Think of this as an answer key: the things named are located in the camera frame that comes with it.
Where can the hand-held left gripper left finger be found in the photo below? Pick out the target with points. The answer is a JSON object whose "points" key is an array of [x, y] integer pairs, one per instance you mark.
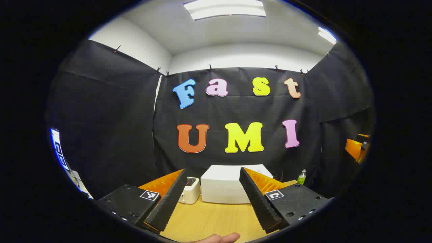
{"points": [[168, 202]]}

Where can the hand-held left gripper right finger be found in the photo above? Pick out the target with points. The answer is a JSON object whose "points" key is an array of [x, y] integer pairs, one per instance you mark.
{"points": [[260, 206]]}

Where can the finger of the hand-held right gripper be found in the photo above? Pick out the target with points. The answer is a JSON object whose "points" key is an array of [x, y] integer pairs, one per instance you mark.
{"points": [[353, 148]]}

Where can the white microwave oven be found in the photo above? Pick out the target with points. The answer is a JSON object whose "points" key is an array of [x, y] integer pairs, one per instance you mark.
{"points": [[222, 185]]}

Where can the cream toaster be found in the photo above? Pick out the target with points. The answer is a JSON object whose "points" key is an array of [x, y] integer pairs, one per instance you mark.
{"points": [[192, 192]]}

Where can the green drink bottle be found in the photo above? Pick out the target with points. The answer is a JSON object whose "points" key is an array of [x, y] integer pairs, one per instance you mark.
{"points": [[301, 178]]}

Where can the black backdrop cloth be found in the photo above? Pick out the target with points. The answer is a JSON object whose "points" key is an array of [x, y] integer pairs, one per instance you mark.
{"points": [[111, 118]]}

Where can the small ceiling light panel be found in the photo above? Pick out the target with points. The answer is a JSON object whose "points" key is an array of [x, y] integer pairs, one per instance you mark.
{"points": [[326, 35]]}

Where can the white side panel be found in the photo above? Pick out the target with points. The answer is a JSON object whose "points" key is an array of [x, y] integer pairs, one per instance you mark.
{"points": [[57, 145]]}

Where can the large ceiling light panel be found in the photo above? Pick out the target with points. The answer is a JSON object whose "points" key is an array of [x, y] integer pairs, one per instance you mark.
{"points": [[222, 10]]}

